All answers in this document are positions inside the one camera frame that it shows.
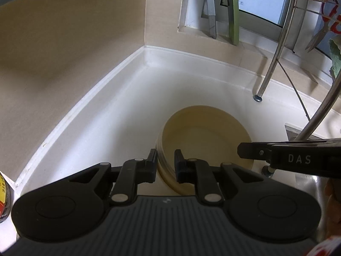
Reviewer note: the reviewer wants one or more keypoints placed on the steel kitchen knife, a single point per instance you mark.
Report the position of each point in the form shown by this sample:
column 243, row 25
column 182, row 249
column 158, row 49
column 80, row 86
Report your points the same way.
column 211, row 18

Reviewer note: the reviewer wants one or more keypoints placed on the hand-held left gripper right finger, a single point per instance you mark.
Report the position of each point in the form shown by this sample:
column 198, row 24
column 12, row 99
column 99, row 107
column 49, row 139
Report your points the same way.
column 179, row 166

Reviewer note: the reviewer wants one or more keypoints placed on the cream plastic bowl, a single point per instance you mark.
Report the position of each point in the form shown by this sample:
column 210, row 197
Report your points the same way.
column 207, row 133
column 166, row 176

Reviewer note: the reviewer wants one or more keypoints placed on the green cloth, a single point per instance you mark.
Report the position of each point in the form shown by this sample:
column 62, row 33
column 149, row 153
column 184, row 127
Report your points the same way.
column 336, row 58

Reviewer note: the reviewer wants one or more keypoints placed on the green cutting board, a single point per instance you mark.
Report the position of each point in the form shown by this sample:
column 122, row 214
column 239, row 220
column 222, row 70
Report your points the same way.
column 234, row 13

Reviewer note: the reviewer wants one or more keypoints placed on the window pane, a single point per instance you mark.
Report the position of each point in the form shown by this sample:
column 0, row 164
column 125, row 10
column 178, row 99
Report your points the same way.
column 261, row 0

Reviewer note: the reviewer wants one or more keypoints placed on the person's right hand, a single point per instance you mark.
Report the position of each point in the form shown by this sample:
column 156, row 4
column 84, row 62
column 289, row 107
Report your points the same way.
column 334, row 205

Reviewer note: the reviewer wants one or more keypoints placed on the metal dish rack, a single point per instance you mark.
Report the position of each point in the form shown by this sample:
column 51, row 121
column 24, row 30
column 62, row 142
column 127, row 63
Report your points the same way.
column 269, row 72

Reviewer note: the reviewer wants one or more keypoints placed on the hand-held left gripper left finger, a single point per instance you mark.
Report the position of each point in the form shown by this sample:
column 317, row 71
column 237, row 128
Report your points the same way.
column 152, row 165

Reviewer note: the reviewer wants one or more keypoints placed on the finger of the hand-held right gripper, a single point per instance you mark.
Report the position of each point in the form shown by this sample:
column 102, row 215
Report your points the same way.
column 253, row 153

